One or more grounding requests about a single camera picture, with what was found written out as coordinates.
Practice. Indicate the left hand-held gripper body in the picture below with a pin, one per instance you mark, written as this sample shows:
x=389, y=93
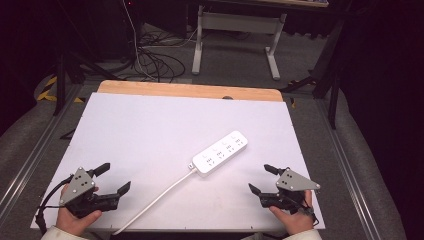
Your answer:
x=78, y=186

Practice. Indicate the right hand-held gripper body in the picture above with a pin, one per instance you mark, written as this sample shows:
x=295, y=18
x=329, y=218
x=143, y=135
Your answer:
x=293, y=181

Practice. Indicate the white power strip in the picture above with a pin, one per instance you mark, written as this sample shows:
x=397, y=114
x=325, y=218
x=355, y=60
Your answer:
x=220, y=153

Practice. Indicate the person's left hand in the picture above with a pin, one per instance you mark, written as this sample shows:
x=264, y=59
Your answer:
x=71, y=223

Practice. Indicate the person's right hand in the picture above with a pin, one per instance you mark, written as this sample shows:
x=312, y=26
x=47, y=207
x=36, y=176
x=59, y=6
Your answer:
x=296, y=223

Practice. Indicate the white board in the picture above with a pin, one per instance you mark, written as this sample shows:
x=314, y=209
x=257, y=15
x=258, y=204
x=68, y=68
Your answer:
x=160, y=133

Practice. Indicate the yellow black floor tape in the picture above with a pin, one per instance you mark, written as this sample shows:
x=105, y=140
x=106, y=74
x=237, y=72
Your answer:
x=46, y=93

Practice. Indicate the black tripod stand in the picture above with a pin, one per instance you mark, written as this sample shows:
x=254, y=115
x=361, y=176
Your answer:
x=333, y=90
x=60, y=83

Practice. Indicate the wooden desk top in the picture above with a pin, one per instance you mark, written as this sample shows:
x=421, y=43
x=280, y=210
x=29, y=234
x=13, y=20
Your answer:
x=286, y=2

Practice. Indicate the metal floor rail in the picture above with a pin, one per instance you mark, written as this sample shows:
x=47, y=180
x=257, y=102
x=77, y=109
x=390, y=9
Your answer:
x=350, y=173
x=36, y=146

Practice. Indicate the white metal desk frame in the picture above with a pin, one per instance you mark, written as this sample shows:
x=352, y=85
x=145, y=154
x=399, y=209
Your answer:
x=238, y=21

